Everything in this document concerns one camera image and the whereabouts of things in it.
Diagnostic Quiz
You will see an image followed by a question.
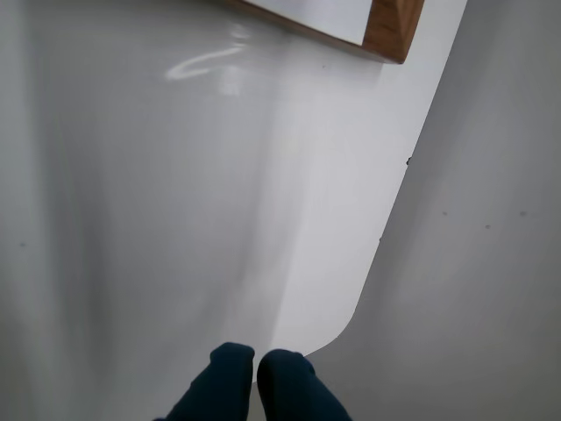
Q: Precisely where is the wooden chessboard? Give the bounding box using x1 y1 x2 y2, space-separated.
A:
227 0 426 65

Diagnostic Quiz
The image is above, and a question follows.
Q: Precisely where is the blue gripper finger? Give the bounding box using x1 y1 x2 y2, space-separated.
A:
257 348 352 421
153 342 256 421

